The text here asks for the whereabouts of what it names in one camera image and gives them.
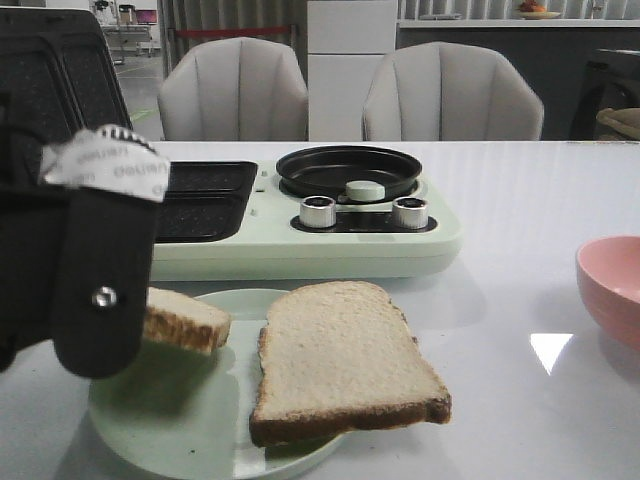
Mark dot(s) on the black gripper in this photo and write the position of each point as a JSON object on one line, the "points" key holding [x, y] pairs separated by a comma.
{"points": [[82, 284]]}

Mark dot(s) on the bread slice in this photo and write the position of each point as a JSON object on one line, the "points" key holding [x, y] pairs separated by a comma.
{"points": [[176, 319], [338, 357]]}

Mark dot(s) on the mint green sandwich maker lid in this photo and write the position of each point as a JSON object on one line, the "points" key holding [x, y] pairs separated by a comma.
{"points": [[57, 71]]}

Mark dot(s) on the pink bowl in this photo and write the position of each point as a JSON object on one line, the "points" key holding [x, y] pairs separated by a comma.
{"points": [[607, 271]]}

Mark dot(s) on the mint green breakfast maker base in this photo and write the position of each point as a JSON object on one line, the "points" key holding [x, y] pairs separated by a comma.
{"points": [[231, 220]]}

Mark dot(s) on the mint green plate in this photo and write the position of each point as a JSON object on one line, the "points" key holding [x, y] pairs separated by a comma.
{"points": [[185, 415]]}

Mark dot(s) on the silver left control knob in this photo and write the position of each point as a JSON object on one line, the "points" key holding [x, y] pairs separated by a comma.
{"points": [[318, 212]]}

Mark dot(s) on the silver control knob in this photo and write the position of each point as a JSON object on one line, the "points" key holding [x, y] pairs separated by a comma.
{"points": [[318, 212], [410, 213]]}

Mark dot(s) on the grey chair left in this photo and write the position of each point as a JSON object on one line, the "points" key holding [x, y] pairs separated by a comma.
{"points": [[238, 89]]}

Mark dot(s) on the grey chair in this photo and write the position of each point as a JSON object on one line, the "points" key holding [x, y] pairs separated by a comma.
{"points": [[443, 91], [238, 89]]}

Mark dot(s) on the black round frying pan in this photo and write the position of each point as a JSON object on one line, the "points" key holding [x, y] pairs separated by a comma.
{"points": [[326, 170]]}

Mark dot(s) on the red barrier belt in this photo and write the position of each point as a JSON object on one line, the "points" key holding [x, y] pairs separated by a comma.
{"points": [[237, 32]]}

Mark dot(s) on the pink monitor in background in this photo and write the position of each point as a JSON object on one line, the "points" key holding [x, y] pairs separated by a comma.
{"points": [[146, 16]]}

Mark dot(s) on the silver right control knob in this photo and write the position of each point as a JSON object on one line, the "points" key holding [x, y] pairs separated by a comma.
{"points": [[410, 213]]}

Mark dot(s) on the white refrigerator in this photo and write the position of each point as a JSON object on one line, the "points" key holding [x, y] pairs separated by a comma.
{"points": [[346, 40]]}

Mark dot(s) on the grey chair right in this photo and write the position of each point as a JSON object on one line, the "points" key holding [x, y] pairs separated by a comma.
{"points": [[443, 91]]}

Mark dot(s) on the dark kitchen counter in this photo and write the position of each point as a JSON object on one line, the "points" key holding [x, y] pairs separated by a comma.
{"points": [[550, 54]]}

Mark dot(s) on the fruit plate on counter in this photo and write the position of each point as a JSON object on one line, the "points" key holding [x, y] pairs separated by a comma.
{"points": [[533, 10]]}

